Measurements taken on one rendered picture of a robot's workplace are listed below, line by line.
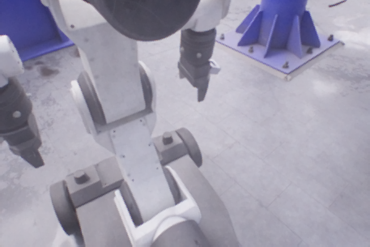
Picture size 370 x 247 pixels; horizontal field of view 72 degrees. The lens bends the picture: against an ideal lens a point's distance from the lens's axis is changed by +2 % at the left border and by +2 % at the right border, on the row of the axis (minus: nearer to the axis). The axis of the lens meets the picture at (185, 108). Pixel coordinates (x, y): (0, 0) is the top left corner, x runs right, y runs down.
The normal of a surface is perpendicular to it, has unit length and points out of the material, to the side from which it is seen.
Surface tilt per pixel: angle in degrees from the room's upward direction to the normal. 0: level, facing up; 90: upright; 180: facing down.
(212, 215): 0
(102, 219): 0
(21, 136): 101
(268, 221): 0
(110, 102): 86
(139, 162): 60
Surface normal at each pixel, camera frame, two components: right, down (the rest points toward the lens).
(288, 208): -0.03, -0.76
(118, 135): 0.42, 0.10
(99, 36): 0.50, 0.68
